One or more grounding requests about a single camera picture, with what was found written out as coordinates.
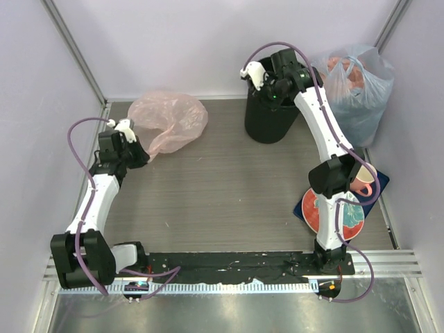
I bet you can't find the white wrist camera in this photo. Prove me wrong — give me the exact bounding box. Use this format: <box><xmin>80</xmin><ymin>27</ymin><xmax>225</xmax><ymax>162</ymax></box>
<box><xmin>240</xmin><ymin>61</ymin><xmax>266</xmax><ymax>91</ymax></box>
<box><xmin>107</xmin><ymin>118</ymin><xmax>137</xmax><ymax>143</ymax></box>

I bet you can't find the pink paper cup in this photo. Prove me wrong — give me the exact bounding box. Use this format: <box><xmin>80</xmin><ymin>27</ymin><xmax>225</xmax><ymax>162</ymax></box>
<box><xmin>350</xmin><ymin>166</ymin><xmax>375</xmax><ymax>197</ymax></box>

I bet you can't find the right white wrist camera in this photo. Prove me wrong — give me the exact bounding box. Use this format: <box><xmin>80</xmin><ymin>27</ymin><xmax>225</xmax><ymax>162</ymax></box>
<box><xmin>240</xmin><ymin>61</ymin><xmax>266</xmax><ymax>91</ymax></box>

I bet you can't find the pink plastic trash bag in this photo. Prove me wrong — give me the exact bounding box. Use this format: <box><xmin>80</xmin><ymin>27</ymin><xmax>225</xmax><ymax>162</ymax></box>
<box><xmin>128</xmin><ymin>91</ymin><xmax>208</xmax><ymax>159</ymax></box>

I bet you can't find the red teal patterned plate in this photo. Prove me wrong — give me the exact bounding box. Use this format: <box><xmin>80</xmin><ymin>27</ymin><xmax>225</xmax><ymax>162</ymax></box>
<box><xmin>301</xmin><ymin>189</ymin><xmax>365</xmax><ymax>241</ymax></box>

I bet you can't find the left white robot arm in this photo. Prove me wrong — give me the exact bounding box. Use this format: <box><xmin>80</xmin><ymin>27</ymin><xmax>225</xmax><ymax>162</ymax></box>
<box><xmin>50</xmin><ymin>130</ymin><xmax>150</xmax><ymax>289</ymax></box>

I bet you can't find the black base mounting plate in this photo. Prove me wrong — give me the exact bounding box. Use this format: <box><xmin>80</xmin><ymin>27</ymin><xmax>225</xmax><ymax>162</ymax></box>
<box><xmin>146</xmin><ymin>251</ymin><xmax>355</xmax><ymax>284</ymax></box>

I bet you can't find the blue tray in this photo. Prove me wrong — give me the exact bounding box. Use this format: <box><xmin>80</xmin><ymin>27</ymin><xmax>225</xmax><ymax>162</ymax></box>
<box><xmin>293</xmin><ymin>169</ymin><xmax>390</xmax><ymax>223</ymax></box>

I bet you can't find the blue bag of trash bags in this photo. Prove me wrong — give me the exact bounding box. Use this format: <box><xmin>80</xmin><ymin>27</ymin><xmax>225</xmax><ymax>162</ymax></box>
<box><xmin>311</xmin><ymin>44</ymin><xmax>395</xmax><ymax>148</ymax></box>

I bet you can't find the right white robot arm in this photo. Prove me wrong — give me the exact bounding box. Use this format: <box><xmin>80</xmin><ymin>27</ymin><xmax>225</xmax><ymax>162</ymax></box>
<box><xmin>241</xmin><ymin>49</ymin><xmax>368</xmax><ymax>274</ymax></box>

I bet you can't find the right aluminium frame post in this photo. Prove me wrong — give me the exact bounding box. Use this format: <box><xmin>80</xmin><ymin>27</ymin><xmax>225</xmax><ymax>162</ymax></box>
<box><xmin>374</xmin><ymin>0</ymin><xmax>412</xmax><ymax>53</ymax></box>

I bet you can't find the black plastic trash bin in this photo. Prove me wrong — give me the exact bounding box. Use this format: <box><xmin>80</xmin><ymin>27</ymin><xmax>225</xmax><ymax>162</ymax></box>
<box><xmin>244</xmin><ymin>49</ymin><xmax>307</xmax><ymax>144</ymax></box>

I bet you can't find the white slotted cable duct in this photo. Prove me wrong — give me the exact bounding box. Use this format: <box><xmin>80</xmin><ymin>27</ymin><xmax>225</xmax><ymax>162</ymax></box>
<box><xmin>58</xmin><ymin>278</ymin><xmax>319</xmax><ymax>295</ymax></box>

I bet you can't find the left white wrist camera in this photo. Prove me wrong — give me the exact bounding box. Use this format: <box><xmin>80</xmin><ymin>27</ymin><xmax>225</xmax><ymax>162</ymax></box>
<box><xmin>107</xmin><ymin>118</ymin><xmax>137</xmax><ymax>143</ymax></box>

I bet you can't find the left aluminium frame post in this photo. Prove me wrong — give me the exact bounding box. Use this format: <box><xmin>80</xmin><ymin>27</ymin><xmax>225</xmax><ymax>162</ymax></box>
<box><xmin>41</xmin><ymin>0</ymin><xmax>107</xmax><ymax>107</ymax></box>

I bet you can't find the aluminium frame post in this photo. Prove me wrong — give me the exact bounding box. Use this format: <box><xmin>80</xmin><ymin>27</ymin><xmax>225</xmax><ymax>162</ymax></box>
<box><xmin>41</xmin><ymin>0</ymin><xmax>107</xmax><ymax>107</ymax></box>
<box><xmin>374</xmin><ymin>0</ymin><xmax>412</xmax><ymax>53</ymax></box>

